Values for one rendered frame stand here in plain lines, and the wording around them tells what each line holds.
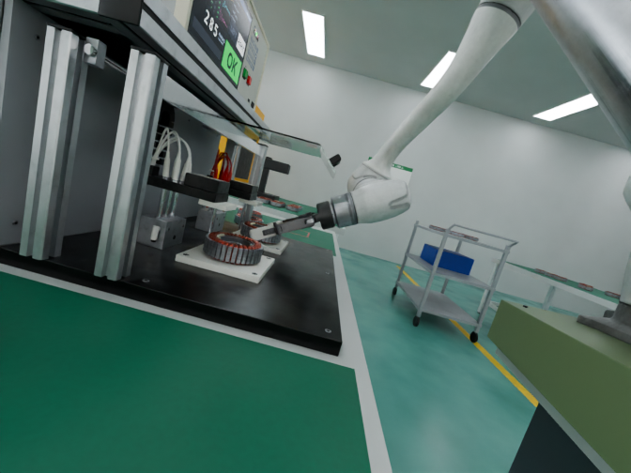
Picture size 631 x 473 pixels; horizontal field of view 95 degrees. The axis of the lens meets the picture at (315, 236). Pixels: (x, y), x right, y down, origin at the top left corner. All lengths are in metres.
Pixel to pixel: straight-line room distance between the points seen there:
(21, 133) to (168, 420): 0.41
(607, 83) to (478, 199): 6.08
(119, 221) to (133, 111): 0.14
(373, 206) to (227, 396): 0.57
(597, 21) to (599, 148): 7.33
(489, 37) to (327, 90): 5.47
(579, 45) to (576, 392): 0.46
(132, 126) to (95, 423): 0.31
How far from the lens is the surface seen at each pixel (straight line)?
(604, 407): 0.52
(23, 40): 0.54
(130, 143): 0.44
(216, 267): 0.53
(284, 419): 0.30
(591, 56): 0.57
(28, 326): 0.40
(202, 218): 0.83
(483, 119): 6.74
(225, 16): 0.72
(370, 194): 0.76
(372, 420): 0.34
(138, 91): 0.44
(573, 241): 7.72
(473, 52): 0.82
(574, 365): 0.56
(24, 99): 0.54
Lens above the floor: 0.95
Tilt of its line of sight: 8 degrees down
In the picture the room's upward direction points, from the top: 16 degrees clockwise
